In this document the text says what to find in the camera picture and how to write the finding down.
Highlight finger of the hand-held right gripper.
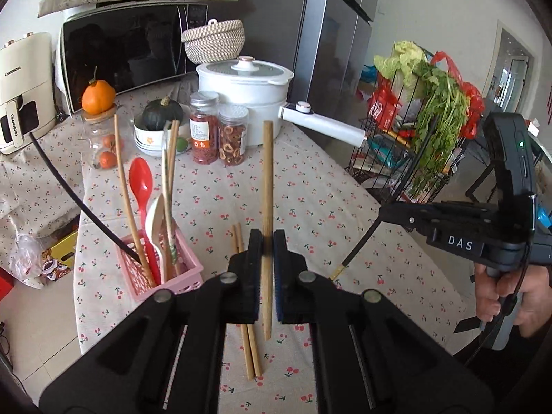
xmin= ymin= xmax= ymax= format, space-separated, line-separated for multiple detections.
xmin=377 ymin=200 xmax=437 ymax=234

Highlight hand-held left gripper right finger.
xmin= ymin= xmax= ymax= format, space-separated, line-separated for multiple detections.
xmin=273 ymin=228 xmax=494 ymax=414

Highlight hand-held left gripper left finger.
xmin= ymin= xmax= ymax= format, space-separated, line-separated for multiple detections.
xmin=39 ymin=228 xmax=264 ymax=414

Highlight black chopstick gold tip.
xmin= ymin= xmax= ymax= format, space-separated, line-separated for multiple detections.
xmin=330 ymin=129 xmax=432 ymax=279

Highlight pink perforated utensil holder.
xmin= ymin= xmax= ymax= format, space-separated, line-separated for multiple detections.
xmin=114 ymin=233 xmax=204 ymax=303

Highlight thick wooden chopstick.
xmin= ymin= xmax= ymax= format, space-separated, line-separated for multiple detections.
xmin=261 ymin=121 xmax=274 ymax=341

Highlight white plastic spoon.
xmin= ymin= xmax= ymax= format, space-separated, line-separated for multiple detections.
xmin=144 ymin=193 xmax=171 ymax=283

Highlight paper chopstick pair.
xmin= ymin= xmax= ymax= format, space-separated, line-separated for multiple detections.
xmin=167 ymin=120 xmax=182 ymax=279

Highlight red plastic spoon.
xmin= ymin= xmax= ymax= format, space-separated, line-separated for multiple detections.
xmin=128 ymin=157 xmax=154 ymax=268

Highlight long thin wooden chopstick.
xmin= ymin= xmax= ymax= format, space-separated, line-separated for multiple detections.
xmin=113 ymin=114 xmax=157 ymax=289

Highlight person's right hand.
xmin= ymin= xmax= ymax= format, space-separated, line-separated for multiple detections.
xmin=473 ymin=262 xmax=552 ymax=339

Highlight black chair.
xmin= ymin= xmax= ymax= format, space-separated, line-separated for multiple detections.
xmin=463 ymin=136 xmax=501 ymax=201

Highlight cherry print tablecloth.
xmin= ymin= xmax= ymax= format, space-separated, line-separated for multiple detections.
xmin=73 ymin=75 xmax=479 ymax=414

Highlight bunch of green celery leaves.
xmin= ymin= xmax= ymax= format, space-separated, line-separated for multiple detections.
xmin=405 ymin=62 xmax=471 ymax=199

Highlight red snack packet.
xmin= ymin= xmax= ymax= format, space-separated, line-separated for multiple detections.
xmin=366 ymin=75 xmax=402 ymax=130

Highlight red plastic bag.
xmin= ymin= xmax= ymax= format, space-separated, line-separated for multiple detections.
xmin=431 ymin=51 xmax=486 ymax=139

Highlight jar of dried fruit rings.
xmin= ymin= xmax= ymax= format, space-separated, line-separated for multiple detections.
xmin=218 ymin=105 xmax=250 ymax=167

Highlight jar of red goji berries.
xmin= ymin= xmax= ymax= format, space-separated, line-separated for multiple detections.
xmin=189 ymin=92 xmax=220 ymax=165

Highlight napa cabbage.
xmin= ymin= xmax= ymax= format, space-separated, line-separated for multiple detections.
xmin=373 ymin=41 xmax=425 ymax=91

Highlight grey refrigerator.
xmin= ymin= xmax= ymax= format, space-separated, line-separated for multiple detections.
xmin=293 ymin=0 xmax=384 ymax=169

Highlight stacked white bowls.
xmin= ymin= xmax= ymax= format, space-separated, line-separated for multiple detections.
xmin=133 ymin=114 xmax=193 ymax=157

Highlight yellow cardboard box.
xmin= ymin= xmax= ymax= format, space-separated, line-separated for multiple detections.
xmin=45 ymin=229 xmax=79 ymax=268

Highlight white electric cooking pot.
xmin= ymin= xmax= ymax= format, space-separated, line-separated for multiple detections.
xmin=196 ymin=56 xmax=368 ymax=147

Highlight dark green squash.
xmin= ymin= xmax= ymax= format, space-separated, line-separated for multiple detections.
xmin=142 ymin=97 xmax=173 ymax=131

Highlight glass jar with small oranges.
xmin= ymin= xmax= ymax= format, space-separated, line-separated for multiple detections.
xmin=82 ymin=112 xmax=124 ymax=170

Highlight clear plastic snack bag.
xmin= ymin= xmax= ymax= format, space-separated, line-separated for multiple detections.
xmin=9 ymin=233 xmax=72 ymax=289

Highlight floral side cabinet cloth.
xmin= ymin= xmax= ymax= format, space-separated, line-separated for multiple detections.
xmin=0 ymin=95 xmax=87 ymax=242

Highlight large orange with stem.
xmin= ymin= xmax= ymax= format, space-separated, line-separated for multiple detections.
xmin=82 ymin=67 xmax=117 ymax=115

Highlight woven lidded basket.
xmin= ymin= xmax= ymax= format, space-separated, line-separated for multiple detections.
xmin=181 ymin=18 xmax=246 ymax=65

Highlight red cardboard box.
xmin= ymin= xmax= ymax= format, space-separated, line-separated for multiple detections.
xmin=0 ymin=265 xmax=16 ymax=300

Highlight black microwave oven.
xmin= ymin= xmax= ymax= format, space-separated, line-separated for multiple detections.
xmin=59 ymin=3 xmax=208 ymax=115

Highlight cream air fryer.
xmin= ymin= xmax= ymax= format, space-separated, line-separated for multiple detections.
xmin=0 ymin=31 xmax=57 ymax=155

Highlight black wire rack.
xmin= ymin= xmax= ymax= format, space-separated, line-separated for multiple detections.
xmin=345 ymin=49 xmax=475 ymax=203

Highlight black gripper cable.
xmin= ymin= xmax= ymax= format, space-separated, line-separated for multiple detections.
xmin=455 ymin=241 xmax=533 ymax=363

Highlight white door frame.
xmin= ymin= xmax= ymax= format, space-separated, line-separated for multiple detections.
xmin=492 ymin=19 xmax=538 ymax=113

